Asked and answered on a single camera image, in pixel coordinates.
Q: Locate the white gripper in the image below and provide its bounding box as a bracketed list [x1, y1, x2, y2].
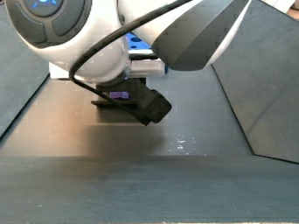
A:
[48, 49, 166, 81]

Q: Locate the purple star prism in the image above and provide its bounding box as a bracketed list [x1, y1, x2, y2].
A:
[110, 92, 130, 100]

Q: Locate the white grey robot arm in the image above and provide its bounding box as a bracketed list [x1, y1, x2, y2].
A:
[4, 0, 251, 83]

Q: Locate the black curved fixture stand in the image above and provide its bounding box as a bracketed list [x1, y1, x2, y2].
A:
[90, 76, 148, 109]

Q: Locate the blue foam shape-sorter block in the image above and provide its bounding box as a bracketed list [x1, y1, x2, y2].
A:
[126, 32, 151, 50]

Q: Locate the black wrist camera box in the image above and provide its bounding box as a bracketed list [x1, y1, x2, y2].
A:
[95, 77, 174, 124]

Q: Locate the black cable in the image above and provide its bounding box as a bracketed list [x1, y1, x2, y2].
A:
[68, 0, 194, 127]

